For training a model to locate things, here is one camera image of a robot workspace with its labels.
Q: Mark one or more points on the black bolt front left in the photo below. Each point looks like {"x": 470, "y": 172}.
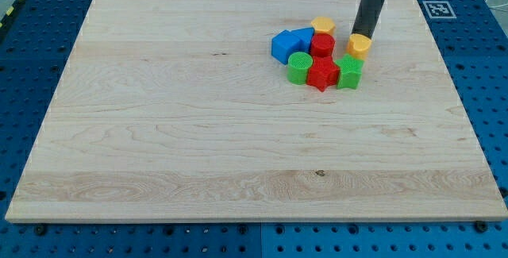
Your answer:
{"x": 40, "y": 230}

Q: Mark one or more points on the blue cube block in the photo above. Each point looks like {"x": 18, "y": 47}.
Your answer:
{"x": 284, "y": 44}

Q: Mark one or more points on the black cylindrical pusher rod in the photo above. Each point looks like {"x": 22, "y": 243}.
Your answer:
{"x": 367, "y": 17}

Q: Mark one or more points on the red star block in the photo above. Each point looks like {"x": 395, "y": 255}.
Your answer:
{"x": 323, "y": 73}

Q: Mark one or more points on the blue triangle block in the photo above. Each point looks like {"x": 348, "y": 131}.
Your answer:
{"x": 305, "y": 36}

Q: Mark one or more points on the red cylinder block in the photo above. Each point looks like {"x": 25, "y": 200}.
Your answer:
{"x": 322, "y": 45}

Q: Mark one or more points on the green star block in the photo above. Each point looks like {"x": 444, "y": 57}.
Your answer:
{"x": 350, "y": 71}

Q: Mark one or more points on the yellow hexagon block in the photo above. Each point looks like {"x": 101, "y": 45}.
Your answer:
{"x": 323, "y": 25}

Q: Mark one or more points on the wooden board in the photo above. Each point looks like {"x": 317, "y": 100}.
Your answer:
{"x": 175, "y": 111}

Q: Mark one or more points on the yellow heart block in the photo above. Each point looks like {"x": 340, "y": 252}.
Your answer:
{"x": 358, "y": 46}

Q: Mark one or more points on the white fiducial marker tag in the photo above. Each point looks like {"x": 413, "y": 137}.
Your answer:
{"x": 439, "y": 9}

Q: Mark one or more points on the black bolt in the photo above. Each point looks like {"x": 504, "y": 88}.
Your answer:
{"x": 481, "y": 226}
{"x": 40, "y": 230}

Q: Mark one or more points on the green cylinder block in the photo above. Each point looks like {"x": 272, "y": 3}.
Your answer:
{"x": 298, "y": 66}

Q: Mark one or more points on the black bolt front right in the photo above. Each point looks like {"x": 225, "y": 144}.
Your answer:
{"x": 481, "y": 226}

